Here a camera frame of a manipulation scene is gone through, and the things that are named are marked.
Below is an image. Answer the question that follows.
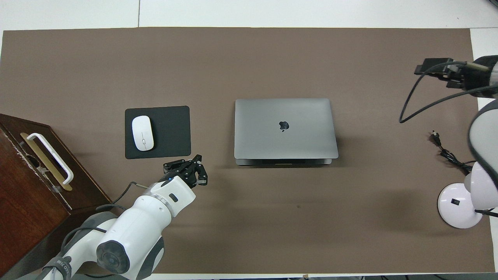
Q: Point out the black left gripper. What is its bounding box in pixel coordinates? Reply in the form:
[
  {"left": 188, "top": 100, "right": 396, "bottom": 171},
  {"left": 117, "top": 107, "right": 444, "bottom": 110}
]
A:
[{"left": 160, "top": 154, "right": 209, "bottom": 190}]

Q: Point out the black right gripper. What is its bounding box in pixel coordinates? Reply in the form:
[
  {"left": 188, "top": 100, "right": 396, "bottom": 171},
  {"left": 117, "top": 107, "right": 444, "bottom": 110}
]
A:
[{"left": 414, "top": 56, "right": 494, "bottom": 98}]

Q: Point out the silver laptop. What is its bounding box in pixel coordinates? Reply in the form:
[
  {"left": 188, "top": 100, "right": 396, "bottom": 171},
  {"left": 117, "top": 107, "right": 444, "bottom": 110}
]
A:
[{"left": 234, "top": 98, "right": 339, "bottom": 167}]

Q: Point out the black mouse pad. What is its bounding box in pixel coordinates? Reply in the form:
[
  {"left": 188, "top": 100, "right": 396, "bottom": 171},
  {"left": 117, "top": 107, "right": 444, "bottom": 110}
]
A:
[{"left": 124, "top": 105, "right": 192, "bottom": 160}]

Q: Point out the white computer mouse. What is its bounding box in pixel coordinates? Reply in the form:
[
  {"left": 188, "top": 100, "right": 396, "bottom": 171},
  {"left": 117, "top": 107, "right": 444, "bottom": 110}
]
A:
[{"left": 132, "top": 115, "right": 155, "bottom": 152}]

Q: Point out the brown table mat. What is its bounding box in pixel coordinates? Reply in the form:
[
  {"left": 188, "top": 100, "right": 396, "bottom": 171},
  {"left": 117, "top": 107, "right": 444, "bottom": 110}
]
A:
[{"left": 0, "top": 27, "right": 495, "bottom": 275}]

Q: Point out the white desk lamp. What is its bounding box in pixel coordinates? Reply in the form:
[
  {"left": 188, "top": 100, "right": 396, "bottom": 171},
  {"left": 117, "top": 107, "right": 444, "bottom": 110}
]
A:
[{"left": 437, "top": 161, "right": 498, "bottom": 229}]

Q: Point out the dark brown wooden box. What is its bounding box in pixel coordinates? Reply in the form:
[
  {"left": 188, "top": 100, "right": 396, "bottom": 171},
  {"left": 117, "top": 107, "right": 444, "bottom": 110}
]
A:
[{"left": 0, "top": 114, "right": 113, "bottom": 278}]

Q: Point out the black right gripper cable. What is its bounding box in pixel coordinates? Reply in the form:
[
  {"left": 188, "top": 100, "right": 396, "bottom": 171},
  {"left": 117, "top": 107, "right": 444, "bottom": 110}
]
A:
[{"left": 399, "top": 61, "right": 498, "bottom": 123}]

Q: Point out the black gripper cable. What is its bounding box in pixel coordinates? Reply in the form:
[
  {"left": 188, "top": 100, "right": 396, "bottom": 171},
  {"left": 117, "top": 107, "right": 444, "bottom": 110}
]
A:
[
  {"left": 399, "top": 61, "right": 498, "bottom": 123},
  {"left": 60, "top": 181, "right": 148, "bottom": 257}
]

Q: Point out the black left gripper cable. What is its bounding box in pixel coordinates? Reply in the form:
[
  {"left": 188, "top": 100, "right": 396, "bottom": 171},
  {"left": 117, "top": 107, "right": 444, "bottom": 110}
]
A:
[{"left": 60, "top": 181, "right": 148, "bottom": 257}]

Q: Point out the black lamp power cable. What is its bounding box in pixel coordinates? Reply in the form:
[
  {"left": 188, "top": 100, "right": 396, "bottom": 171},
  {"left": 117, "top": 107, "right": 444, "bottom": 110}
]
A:
[{"left": 429, "top": 131, "right": 476, "bottom": 174}]

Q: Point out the white box handle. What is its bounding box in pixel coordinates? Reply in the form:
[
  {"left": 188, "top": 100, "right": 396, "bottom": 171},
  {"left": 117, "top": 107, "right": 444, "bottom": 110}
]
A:
[{"left": 26, "top": 133, "right": 74, "bottom": 185}]

